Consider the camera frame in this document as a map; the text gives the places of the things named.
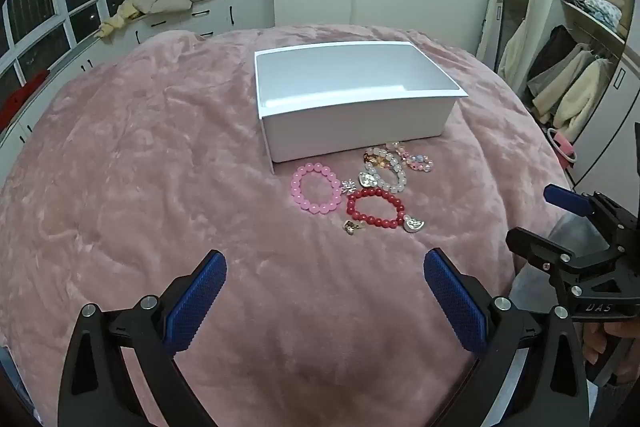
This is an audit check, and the white drawer cabinet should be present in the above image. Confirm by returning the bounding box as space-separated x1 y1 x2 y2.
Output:
0 0 275 158

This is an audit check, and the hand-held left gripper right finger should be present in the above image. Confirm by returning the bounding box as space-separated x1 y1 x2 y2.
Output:
422 248 592 427

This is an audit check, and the amber and white bead bracelet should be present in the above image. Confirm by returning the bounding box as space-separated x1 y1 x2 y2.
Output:
363 147 401 168

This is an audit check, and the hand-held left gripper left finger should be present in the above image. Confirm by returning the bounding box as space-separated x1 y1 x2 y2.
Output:
57 249 228 427

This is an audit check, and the white plastic storage box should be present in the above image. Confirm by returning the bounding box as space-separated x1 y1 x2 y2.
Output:
254 41 469 176

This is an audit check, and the clear white bead bracelet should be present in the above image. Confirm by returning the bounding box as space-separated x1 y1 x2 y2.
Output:
359 162 409 196

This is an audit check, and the person's right forearm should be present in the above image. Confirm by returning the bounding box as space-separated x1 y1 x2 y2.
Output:
585 372 640 427

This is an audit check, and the grey hanging garment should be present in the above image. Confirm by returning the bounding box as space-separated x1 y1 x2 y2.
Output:
527 44 592 108

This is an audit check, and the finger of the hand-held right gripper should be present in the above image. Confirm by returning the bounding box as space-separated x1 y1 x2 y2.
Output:
506 227 583 280
544 183 613 228

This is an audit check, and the person's grey trouser leg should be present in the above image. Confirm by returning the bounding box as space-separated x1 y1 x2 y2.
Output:
510 211 608 308

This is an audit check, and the person's right hand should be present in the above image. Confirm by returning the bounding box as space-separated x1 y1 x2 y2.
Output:
582 319 640 378

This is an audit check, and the dark hanging coat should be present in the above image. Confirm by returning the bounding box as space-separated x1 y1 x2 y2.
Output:
530 24 577 82

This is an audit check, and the cream fleece hanging garment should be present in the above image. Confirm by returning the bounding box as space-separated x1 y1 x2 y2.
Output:
552 57 617 144

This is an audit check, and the open wardrobe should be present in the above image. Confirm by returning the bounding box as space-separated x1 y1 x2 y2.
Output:
520 0 640 158

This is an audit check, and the red bead bracelet silver charm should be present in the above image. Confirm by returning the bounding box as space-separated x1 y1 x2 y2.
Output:
346 188 429 236

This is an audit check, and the pink bead bracelet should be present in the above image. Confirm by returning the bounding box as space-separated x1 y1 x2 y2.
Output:
290 162 344 216

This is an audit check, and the red cloth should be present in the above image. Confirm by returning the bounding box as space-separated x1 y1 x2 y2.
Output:
0 74 51 132

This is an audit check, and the pastel multicolour bead bracelet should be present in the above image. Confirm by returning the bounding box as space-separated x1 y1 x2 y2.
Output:
392 142 434 174

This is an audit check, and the pink fleece blanket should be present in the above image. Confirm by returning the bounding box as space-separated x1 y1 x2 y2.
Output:
0 24 576 427

